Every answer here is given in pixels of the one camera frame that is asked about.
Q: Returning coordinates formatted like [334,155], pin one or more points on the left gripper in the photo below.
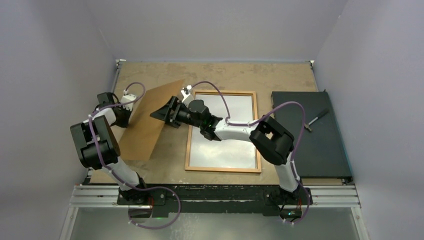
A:
[125,124]

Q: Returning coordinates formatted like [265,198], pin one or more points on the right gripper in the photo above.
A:
[175,104]

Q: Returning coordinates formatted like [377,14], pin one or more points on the brown backing board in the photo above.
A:
[140,137]

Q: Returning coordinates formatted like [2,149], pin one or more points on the wooden picture frame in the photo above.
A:
[218,106]

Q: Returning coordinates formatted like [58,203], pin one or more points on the plant photo print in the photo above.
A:
[227,155]

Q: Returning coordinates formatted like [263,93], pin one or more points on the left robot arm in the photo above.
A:
[97,147]

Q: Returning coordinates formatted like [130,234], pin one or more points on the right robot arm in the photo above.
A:
[273,141]

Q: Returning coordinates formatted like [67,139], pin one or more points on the small hammer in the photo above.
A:
[321,114]

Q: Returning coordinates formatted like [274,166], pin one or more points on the black mat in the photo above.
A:
[321,153]

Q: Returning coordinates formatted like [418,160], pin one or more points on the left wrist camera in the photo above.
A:
[128,100]

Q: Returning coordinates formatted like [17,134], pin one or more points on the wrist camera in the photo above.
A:
[187,95]
[128,100]

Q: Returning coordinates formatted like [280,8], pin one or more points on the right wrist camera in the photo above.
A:
[187,95]

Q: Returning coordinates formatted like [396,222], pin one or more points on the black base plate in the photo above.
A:
[268,200]

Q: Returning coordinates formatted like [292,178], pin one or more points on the aluminium rail frame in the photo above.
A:
[335,212]

